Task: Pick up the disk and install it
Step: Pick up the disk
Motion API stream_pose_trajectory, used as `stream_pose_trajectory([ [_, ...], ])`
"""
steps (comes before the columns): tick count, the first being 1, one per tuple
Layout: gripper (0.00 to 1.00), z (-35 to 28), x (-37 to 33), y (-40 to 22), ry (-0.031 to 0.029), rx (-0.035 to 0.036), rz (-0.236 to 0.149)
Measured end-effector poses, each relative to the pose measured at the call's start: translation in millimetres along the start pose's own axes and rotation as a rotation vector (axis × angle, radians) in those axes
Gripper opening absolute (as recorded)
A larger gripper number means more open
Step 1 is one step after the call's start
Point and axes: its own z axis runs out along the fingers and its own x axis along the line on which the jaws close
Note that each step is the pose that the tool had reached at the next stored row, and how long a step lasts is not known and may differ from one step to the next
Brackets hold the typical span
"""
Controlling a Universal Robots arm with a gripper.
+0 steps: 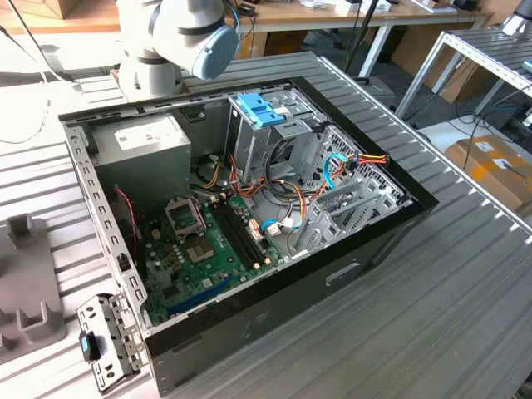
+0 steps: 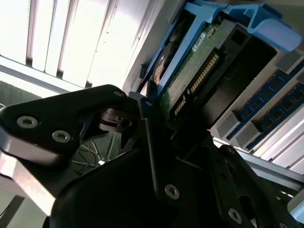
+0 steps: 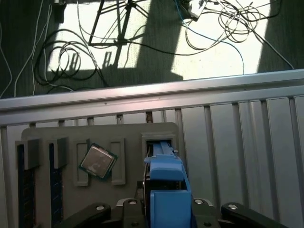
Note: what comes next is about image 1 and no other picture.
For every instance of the blue expansion slot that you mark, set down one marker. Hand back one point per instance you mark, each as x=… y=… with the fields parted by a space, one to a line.
x=199 y=297

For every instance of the grey parts rack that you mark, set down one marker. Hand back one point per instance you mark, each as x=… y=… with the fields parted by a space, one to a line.
x=29 y=266

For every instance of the metal disk bay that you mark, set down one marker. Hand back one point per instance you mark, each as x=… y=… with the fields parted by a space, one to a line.
x=318 y=237

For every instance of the long wooden desk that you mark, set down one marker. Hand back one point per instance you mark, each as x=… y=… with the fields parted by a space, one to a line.
x=324 y=14

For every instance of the green motherboard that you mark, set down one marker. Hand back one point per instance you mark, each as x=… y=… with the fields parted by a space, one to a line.
x=224 y=266

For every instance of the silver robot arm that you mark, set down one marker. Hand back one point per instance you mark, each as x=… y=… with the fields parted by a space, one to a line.
x=166 y=25

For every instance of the metal card retention bracket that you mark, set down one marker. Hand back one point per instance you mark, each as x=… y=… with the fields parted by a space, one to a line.
x=97 y=313

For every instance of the black RAM slot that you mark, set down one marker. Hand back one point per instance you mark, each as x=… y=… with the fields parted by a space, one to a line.
x=234 y=234
x=228 y=234
x=241 y=234
x=247 y=234

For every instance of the black stand pole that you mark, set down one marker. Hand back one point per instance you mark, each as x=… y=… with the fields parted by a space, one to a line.
x=361 y=33

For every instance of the brown wooden platform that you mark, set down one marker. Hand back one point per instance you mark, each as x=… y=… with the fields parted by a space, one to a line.
x=83 y=23

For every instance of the blue plastic drive bracket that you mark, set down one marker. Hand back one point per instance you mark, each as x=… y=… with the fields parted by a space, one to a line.
x=257 y=109

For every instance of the cardboard box with labels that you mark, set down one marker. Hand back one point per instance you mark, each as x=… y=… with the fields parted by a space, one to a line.
x=486 y=178

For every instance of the black latch with teal tab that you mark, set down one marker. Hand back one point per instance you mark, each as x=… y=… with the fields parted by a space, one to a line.
x=92 y=347

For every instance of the plain brown cardboard box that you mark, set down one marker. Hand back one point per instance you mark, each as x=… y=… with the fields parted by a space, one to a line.
x=420 y=54

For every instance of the CPU socket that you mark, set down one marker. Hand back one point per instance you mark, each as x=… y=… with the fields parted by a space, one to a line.
x=200 y=249

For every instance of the metal slat side table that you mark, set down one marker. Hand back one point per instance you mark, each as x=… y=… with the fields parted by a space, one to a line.
x=490 y=45

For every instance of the black open PC case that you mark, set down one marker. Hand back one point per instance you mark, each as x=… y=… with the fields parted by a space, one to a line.
x=291 y=299

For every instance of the grey power supply unit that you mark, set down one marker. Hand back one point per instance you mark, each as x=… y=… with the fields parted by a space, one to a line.
x=141 y=166

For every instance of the black case fan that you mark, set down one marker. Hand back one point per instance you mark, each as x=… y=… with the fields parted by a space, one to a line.
x=124 y=224

